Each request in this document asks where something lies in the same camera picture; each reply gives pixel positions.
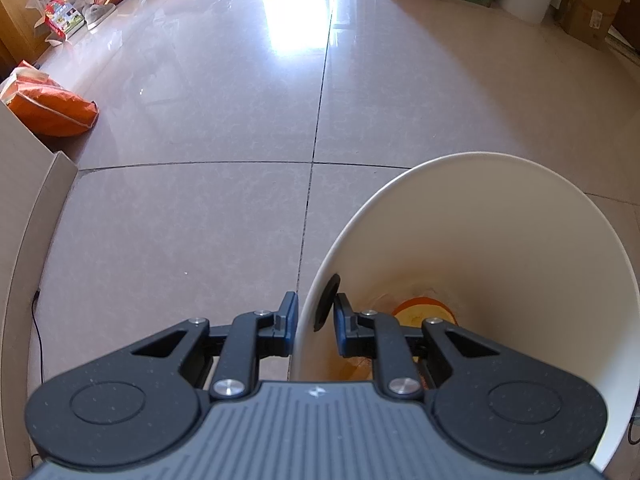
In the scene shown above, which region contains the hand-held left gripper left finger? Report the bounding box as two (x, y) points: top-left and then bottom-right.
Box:
(125, 291), (301, 402)

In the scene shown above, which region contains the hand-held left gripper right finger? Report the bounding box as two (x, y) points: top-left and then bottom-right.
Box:
(333, 293), (506, 402)

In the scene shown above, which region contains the orange woven bag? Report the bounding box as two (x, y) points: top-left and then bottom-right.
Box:
(0, 60), (99, 137)

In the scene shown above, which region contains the grey slipper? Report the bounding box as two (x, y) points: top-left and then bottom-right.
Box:
(84, 4), (117, 30)

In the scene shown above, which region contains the colourful printed box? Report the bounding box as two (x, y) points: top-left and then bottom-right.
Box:
(44, 0), (86, 41)

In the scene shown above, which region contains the brown cardboard box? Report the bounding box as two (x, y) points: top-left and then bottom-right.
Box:
(557, 0), (626, 51)

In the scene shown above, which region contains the wooden cabinet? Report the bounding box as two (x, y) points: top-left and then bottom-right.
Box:
(0, 0), (56, 73)

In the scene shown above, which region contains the black cable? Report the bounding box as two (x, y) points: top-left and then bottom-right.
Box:
(30, 290), (47, 463)
(627, 395), (640, 446)

